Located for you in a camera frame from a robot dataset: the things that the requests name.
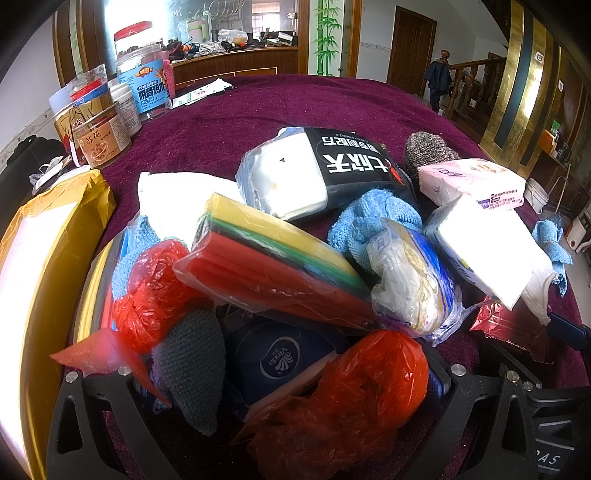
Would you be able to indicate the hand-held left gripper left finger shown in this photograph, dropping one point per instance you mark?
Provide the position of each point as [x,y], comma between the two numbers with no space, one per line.
[74,415]

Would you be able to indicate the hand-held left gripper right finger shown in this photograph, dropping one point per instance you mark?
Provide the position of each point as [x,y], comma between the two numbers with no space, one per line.
[485,415]

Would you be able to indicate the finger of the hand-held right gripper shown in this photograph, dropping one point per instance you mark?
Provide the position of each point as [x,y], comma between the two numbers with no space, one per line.
[570,330]

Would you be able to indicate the white cloth pouch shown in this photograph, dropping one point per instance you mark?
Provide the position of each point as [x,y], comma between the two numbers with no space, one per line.
[540,290]

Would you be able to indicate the red plastic bag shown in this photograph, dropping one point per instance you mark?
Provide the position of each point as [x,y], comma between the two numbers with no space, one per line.
[147,295]
[369,383]
[101,350]

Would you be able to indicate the white and blue tissue pack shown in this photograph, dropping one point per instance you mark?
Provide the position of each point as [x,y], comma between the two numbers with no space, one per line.
[480,249]

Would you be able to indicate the grey blue knitted cloth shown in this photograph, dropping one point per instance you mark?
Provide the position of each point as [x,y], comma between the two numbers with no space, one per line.
[194,364]

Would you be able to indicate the light blue cloth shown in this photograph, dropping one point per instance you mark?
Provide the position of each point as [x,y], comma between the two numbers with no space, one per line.
[124,272]

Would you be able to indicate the pink tissue pack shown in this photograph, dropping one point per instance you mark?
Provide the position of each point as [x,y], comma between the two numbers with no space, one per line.
[466,182]

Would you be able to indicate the dark blue tissue pack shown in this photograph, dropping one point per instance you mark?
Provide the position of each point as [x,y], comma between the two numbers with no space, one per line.
[277,360]

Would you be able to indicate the light blue fluffy towel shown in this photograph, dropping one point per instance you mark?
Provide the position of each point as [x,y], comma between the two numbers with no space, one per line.
[360,221]

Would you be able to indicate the grey brown knitted hat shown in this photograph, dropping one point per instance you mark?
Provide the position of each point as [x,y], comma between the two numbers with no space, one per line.
[425,150]

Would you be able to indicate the multicolour sponge pack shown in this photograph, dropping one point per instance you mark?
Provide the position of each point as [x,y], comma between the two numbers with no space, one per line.
[258,263]

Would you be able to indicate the black and white packet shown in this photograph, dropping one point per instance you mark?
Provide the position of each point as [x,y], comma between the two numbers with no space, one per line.
[351,170]

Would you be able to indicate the red foil packet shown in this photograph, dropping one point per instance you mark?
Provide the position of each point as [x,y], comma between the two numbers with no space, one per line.
[503,323]

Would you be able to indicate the rolled blue towel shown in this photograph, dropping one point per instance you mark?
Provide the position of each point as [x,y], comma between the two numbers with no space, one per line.
[549,235]

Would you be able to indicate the white plastic object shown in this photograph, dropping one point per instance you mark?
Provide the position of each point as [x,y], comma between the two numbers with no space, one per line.
[579,233]

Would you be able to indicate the white bucket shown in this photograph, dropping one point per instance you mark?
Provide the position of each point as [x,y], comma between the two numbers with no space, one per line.
[535,196]

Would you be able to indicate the white plastic bag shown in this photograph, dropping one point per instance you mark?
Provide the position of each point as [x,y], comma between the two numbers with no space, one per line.
[175,198]

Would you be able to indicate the clear plastic wrap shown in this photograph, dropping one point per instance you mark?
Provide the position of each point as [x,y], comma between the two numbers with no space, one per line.
[51,173]

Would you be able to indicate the gold and black pillar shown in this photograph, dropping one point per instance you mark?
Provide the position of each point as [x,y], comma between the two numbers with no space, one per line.
[508,92]

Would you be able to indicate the black bag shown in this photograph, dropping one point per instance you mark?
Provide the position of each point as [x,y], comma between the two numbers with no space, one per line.
[27,157]

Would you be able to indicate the wooden stair railing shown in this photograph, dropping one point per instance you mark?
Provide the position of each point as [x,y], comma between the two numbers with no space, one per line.
[475,83]

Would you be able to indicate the brown label jar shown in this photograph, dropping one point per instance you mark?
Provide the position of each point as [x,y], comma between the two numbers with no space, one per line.
[104,143]

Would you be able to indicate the dark jacket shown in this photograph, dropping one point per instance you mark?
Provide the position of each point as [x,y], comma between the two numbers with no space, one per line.
[438,76]

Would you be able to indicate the gold tin can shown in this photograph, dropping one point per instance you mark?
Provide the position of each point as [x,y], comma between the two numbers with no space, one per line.
[62,129]

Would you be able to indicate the white plastic jar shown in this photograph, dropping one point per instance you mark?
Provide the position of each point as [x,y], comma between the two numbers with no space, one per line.
[124,108]

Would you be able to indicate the white plastic tub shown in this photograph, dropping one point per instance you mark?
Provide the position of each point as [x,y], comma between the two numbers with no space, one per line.
[60,99]

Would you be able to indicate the wooden door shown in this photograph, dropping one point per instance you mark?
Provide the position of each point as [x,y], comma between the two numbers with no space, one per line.
[411,50]

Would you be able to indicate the jar with red blue lid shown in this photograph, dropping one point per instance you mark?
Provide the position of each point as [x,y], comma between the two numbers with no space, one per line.
[87,92]

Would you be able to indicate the clear jar with red lid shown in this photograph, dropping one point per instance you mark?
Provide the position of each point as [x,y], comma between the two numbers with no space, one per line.
[147,92]

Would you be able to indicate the white flat paper box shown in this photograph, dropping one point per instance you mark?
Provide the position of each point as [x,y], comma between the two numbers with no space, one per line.
[203,90]

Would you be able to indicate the bamboo print glass panel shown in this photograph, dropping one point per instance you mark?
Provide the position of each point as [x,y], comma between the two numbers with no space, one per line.
[328,37]

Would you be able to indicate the wooden cabinet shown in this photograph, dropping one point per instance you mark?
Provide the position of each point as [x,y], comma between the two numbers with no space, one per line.
[240,62]

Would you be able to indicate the wall mirror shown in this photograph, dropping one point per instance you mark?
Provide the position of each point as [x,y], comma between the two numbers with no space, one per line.
[194,18]

